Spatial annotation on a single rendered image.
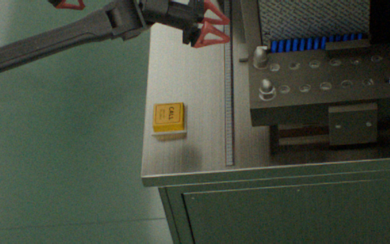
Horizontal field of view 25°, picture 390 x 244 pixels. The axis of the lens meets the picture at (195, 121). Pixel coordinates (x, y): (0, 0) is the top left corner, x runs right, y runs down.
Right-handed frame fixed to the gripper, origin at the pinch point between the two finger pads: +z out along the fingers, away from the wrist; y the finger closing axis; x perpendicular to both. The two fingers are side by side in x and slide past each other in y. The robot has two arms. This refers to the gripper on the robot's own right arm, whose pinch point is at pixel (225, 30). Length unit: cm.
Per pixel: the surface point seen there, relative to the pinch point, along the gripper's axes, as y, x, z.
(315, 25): 0.5, 9.2, 17.5
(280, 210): 25.2, -25.7, 24.5
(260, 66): 8.5, 0.2, 7.9
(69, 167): -54, -126, -5
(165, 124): 12.7, -21.1, -6.0
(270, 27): 0.4, 4.8, 8.7
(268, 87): 17.7, 3.2, 7.9
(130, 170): -50, -115, 15
